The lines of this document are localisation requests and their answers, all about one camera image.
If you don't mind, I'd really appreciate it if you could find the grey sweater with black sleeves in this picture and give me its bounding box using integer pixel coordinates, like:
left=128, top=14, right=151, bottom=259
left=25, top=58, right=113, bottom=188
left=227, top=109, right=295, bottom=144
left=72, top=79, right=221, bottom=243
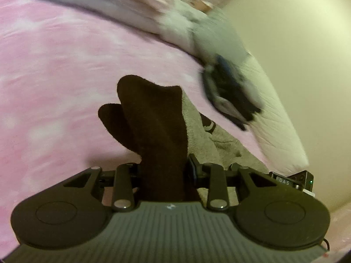
left=98, top=75, right=247, bottom=206

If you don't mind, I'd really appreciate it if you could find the white quilted mattress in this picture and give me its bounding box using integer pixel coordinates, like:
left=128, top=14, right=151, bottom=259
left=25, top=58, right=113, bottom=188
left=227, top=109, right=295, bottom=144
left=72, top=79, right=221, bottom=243
left=241, top=52, right=310, bottom=170

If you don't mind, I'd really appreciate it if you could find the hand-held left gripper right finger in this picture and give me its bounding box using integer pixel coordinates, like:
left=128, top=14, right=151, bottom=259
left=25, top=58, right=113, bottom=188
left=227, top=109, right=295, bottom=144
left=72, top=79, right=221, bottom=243
left=187, top=153, right=272, bottom=212

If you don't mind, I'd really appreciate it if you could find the grey white blanket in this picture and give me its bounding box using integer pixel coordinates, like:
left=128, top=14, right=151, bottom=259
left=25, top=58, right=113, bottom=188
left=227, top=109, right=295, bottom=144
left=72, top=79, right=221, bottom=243
left=159, top=3, right=255, bottom=69

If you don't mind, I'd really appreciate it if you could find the pink floral bedsheet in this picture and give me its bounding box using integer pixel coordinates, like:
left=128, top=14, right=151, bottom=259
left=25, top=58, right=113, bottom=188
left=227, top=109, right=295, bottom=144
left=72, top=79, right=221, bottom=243
left=0, top=0, right=351, bottom=252

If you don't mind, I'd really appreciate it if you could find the dark cloth bundle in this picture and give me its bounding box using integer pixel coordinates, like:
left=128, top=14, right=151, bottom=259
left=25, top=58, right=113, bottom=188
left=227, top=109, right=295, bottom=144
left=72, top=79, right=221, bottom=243
left=201, top=54, right=262, bottom=131

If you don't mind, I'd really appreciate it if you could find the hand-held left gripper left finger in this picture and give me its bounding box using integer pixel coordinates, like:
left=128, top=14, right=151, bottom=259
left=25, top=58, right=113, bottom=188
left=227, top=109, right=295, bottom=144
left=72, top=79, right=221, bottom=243
left=63, top=163, right=141, bottom=212

